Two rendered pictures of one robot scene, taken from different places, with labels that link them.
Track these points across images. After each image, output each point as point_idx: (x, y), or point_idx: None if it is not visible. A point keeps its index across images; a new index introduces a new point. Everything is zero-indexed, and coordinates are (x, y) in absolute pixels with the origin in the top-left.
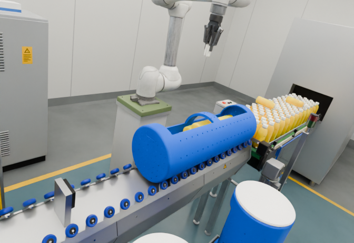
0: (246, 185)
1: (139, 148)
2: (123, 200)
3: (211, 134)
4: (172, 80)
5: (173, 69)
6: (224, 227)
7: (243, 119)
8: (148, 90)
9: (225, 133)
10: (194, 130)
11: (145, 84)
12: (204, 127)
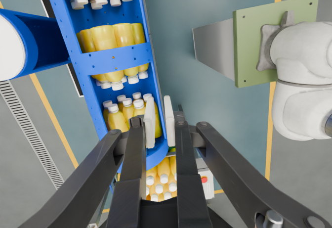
0: (14, 45)
1: None
2: None
3: (62, 31)
4: (284, 106)
5: (312, 117)
6: (30, 16)
7: (101, 135)
8: (282, 40)
9: (75, 72)
10: None
11: (299, 30)
12: (63, 17)
